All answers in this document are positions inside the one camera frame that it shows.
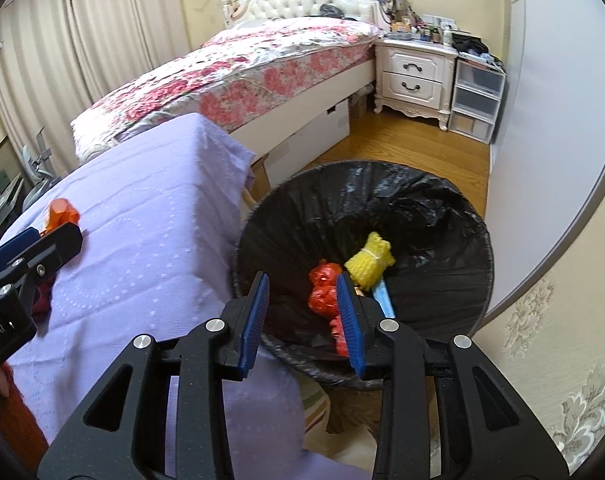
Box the clutter of small items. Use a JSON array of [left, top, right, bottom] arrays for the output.
[[383, 0, 503, 68]]

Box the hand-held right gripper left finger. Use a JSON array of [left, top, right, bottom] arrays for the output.
[[37, 271, 272, 480]]

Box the white bed with tufted headboard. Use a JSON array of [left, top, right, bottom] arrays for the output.
[[70, 0, 383, 171]]

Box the grey desk chair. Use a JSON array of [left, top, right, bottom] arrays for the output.
[[20, 132, 58, 196]]

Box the white sliding wardrobe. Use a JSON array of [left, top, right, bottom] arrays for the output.
[[483, 0, 605, 321]]

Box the white nightstand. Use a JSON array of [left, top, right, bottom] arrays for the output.
[[373, 40, 458, 123]]

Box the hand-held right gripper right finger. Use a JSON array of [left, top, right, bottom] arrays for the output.
[[335, 274, 568, 480]]

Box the red foam net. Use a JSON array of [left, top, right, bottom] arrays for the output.
[[330, 314, 353, 357], [307, 260, 344, 318]]

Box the white storage box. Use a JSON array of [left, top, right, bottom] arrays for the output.
[[270, 97, 352, 171]]

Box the beige curtain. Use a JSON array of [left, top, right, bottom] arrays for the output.
[[65, 0, 190, 106], [0, 0, 90, 176]]

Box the yellow foam net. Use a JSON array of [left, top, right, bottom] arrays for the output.
[[343, 231, 396, 290]]

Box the purple dotted tablecloth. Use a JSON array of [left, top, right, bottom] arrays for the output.
[[0, 112, 373, 480]]

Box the orange plastic bag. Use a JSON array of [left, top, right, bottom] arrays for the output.
[[48, 199, 80, 237]]

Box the dark red bag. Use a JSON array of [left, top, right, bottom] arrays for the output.
[[31, 270, 56, 318]]

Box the clear plastic drawer unit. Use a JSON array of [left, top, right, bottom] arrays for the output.
[[447, 57, 507, 145]]

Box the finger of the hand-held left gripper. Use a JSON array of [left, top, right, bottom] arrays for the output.
[[2, 223, 84, 313], [0, 226, 39, 276]]

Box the blue and white tube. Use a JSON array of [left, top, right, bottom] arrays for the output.
[[371, 280, 397, 318]]

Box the patterned floor mat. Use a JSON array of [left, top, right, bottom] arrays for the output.
[[300, 375, 383, 461]]

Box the bin with black bag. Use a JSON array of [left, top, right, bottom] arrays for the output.
[[231, 160, 494, 391]]

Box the grey desk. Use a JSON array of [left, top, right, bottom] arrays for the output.
[[0, 170, 26, 241]]

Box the floral quilt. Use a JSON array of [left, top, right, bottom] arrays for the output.
[[71, 16, 383, 161]]

